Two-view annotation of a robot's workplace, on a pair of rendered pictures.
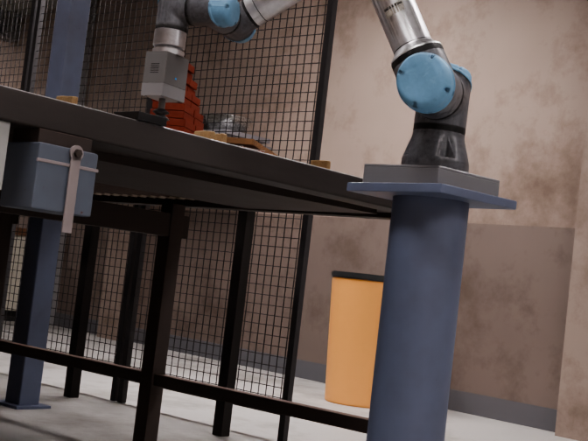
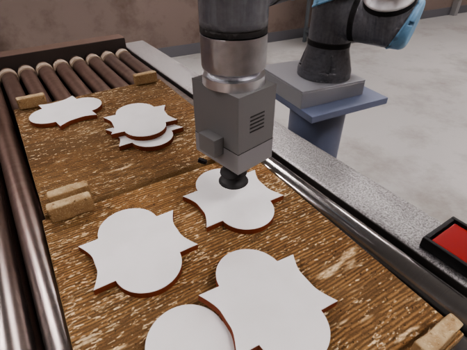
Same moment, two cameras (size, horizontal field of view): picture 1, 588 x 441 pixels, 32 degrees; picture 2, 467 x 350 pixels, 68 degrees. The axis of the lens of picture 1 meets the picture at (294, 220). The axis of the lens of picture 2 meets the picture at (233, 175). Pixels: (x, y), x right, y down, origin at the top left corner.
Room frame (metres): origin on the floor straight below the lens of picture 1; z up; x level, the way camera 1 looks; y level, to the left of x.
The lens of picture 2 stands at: (2.28, 0.73, 1.28)
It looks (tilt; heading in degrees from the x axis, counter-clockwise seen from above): 36 degrees down; 286
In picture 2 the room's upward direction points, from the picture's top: straight up
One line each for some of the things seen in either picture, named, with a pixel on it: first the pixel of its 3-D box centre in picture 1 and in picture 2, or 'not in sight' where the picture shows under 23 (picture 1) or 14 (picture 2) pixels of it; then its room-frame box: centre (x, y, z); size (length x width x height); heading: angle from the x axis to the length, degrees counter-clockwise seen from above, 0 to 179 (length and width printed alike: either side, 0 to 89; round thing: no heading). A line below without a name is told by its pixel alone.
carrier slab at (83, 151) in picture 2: not in sight; (119, 130); (2.68, 0.18, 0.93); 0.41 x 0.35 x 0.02; 138
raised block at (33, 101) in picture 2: not in sight; (31, 101); (2.91, 0.15, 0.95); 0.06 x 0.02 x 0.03; 48
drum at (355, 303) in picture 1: (365, 339); not in sight; (5.86, -0.48, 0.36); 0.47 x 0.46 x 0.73; 131
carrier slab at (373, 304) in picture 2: not in sight; (219, 271); (2.37, 0.46, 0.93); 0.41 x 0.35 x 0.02; 137
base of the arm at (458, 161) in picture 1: (437, 148); (326, 56); (2.30, -0.30, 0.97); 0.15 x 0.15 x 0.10
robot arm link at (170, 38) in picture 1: (170, 41); (231, 51); (2.39, 0.34, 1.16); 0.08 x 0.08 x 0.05
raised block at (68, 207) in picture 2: not in sight; (71, 207); (2.60, 0.43, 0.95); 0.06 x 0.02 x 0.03; 47
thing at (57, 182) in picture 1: (51, 182); not in sight; (1.91, 0.45, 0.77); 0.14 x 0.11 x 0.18; 140
